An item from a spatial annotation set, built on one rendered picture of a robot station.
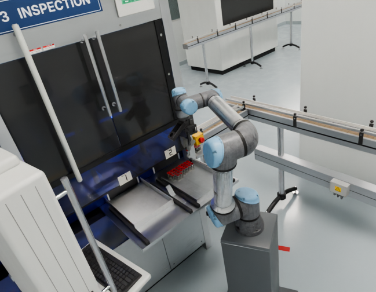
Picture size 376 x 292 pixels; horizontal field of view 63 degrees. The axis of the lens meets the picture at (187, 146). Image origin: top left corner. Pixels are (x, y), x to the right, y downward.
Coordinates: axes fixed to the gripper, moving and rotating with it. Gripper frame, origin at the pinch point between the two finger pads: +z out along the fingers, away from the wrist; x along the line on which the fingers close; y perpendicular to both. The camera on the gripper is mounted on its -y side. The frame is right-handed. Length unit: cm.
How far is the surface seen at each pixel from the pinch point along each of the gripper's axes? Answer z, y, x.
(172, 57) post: -45, 18, 22
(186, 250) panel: 98, -3, 22
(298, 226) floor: 113, 84, -18
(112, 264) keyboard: 30, -63, -10
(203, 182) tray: 25.1, 4.8, -3.5
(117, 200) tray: 25, -39, 25
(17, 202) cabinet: -37, -85, -33
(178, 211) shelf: 25.3, -20.9, -10.8
